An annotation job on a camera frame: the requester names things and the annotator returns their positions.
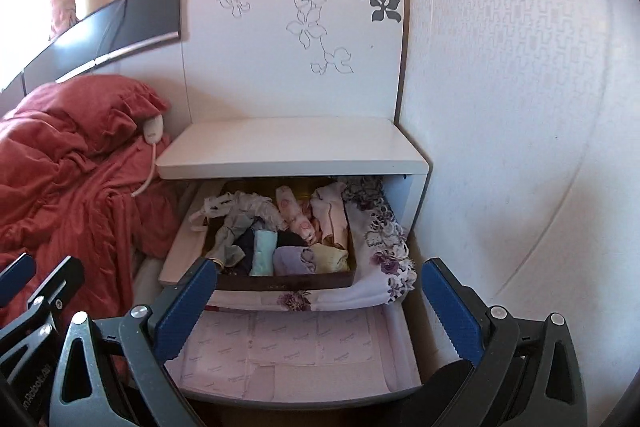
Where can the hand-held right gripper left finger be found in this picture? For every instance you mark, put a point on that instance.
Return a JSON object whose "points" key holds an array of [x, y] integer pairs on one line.
{"points": [[185, 307]]}

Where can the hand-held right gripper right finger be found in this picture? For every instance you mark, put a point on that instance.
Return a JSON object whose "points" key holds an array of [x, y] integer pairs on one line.
{"points": [[450, 307]]}

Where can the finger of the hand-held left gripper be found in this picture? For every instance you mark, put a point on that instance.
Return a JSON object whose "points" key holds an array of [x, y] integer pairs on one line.
{"points": [[17, 279], [65, 277]]}

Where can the white gauze garment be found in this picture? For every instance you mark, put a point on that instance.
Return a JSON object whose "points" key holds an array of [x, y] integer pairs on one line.
{"points": [[225, 247]]}

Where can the navy gold lace garment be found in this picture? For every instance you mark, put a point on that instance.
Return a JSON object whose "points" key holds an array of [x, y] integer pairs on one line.
{"points": [[247, 252]]}

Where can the teal cloth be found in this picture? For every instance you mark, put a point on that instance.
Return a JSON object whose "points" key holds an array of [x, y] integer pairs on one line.
{"points": [[264, 257]]}

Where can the brown box with gold lining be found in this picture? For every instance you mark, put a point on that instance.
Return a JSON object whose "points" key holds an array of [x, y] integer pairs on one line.
{"points": [[280, 282]]}

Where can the lavender garment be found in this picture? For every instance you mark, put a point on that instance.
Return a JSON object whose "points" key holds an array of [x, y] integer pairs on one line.
{"points": [[292, 262]]}

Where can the pale yellow garment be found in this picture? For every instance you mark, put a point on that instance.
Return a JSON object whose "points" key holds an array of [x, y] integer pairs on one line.
{"points": [[332, 259]]}

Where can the pink printed white garment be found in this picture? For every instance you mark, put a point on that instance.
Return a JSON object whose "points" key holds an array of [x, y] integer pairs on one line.
{"points": [[295, 217]]}

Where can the pale pink garment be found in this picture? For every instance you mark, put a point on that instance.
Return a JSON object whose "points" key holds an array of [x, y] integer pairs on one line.
{"points": [[330, 217]]}

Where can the white purple-flowered folded blanket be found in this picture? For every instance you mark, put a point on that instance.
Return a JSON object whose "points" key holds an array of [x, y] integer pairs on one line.
{"points": [[380, 247]]}

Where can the red ruffled pillow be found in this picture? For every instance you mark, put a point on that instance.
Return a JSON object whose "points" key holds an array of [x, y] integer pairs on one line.
{"points": [[90, 112]]}

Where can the white flower-patterned nightstand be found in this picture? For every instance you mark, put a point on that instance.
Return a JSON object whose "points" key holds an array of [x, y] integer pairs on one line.
{"points": [[300, 147]]}

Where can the dark headboard with white stripe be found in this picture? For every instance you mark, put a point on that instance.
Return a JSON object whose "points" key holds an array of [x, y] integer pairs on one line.
{"points": [[150, 7]]}

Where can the white bed frame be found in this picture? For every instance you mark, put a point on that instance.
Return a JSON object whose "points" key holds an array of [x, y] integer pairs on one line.
{"points": [[147, 279]]}

